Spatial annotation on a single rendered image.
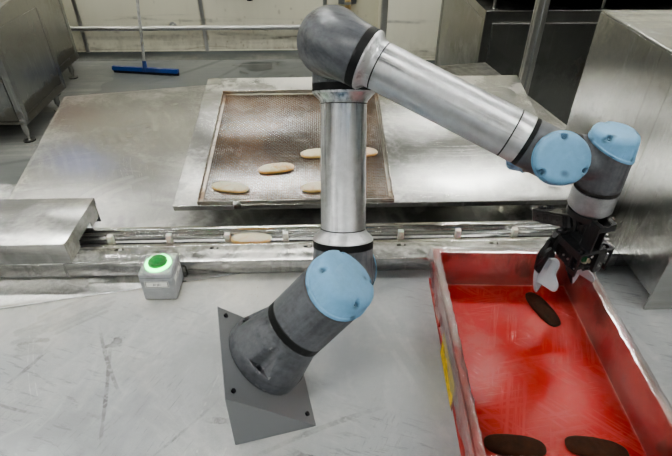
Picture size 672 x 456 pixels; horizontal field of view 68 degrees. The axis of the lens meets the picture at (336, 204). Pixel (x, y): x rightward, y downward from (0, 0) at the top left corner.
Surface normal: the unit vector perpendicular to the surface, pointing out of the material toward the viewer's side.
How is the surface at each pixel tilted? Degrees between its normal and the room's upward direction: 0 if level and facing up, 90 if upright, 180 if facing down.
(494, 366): 0
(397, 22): 90
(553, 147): 64
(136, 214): 0
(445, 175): 10
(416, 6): 90
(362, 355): 0
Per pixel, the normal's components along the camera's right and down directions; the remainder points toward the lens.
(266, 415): 0.25, 0.57
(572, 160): -0.24, 0.16
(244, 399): 0.67, -0.69
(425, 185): 0.00, -0.70
